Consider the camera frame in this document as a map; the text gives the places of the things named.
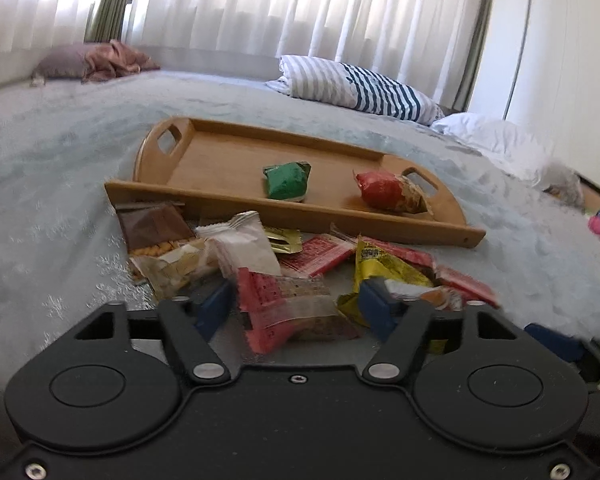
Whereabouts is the brown snack packet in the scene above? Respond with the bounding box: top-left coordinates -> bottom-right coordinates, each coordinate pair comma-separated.
115,201 -> 196,256

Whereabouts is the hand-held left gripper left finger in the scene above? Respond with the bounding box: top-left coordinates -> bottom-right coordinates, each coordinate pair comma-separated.
73,279 -> 235,387

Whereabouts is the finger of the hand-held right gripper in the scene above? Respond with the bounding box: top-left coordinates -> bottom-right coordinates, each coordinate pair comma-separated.
524,323 -> 587,364

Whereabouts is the red snack packet grey end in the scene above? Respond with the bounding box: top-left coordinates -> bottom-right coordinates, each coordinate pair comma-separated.
434,265 -> 502,309

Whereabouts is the white sheer curtain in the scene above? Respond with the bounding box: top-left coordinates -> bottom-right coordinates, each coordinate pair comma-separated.
122,0 -> 490,107
0,0 -> 112,80

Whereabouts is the light blue bedspread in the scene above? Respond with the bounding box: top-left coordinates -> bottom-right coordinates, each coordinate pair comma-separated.
0,66 -> 600,413

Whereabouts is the white pillow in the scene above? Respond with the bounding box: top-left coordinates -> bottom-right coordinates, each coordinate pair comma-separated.
431,112 -> 556,188

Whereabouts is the yellow snack packet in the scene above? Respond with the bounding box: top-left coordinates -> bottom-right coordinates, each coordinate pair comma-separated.
336,236 -> 449,357

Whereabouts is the green snack packet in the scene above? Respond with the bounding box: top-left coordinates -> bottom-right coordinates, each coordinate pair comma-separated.
262,161 -> 312,204

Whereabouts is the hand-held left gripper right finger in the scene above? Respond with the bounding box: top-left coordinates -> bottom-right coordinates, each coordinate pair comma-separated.
357,276 -> 525,386

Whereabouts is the small olive gold packet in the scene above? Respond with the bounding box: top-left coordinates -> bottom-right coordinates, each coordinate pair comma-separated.
264,227 -> 304,257

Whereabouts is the purple pillow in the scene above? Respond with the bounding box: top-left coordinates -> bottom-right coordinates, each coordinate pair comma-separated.
32,43 -> 112,81

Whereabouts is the green curtain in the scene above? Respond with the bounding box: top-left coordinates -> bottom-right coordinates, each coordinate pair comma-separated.
449,0 -> 499,114
83,0 -> 139,44

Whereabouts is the grey crumpled cloth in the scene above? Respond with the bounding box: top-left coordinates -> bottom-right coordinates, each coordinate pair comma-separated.
532,161 -> 586,208

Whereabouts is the beige cookie packet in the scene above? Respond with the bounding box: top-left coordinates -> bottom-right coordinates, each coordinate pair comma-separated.
128,239 -> 222,297

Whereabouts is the flat red printed packet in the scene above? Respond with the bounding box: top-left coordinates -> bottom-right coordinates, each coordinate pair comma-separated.
279,234 -> 357,279

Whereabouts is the red and clear snack packet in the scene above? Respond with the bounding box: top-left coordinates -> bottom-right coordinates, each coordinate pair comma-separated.
236,268 -> 362,357

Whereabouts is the red and tan snack packet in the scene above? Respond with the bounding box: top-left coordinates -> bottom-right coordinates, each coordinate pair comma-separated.
353,170 -> 432,216

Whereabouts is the blue striped pillow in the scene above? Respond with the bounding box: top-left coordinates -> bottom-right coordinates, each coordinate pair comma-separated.
266,54 -> 446,126

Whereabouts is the wooden tray with handles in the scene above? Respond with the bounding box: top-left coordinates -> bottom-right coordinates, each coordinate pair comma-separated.
104,116 -> 487,249

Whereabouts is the orange and white snack packet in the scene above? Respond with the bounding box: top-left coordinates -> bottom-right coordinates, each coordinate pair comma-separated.
384,279 -> 463,312

